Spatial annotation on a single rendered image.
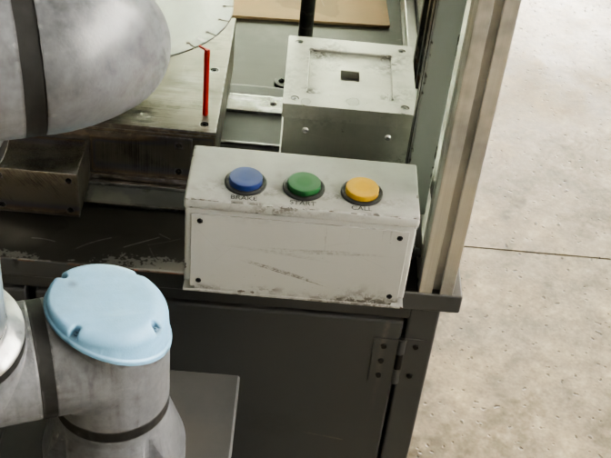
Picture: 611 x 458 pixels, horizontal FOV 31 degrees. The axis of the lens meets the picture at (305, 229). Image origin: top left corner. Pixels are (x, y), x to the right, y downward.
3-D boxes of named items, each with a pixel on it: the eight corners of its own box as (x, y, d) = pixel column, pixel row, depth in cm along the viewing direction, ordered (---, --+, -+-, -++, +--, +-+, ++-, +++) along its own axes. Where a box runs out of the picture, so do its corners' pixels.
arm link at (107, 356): (184, 422, 109) (185, 325, 100) (47, 449, 105) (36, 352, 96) (156, 337, 117) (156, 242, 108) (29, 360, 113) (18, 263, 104)
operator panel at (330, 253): (400, 253, 146) (416, 164, 137) (403, 310, 138) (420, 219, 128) (192, 235, 146) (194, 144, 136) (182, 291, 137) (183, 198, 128)
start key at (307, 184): (319, 185, 133) (321, 173, 132) (318, 205, 130) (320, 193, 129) (287, 183, 133) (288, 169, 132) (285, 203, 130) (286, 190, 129)
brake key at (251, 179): (263, 180, 133) (264, 167, 132) (260, 201, 130) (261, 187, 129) (230, 177, 133) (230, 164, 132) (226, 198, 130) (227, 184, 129)
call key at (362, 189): (376, 191, 133) (378, 177, 132) (377, 211, 130) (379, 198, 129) (344, 187, 133) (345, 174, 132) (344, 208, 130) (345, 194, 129)
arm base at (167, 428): (175, 514, 112) (176, 453, 105) (28, 502, 111) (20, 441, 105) (193, 403, 123) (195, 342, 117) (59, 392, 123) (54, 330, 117)
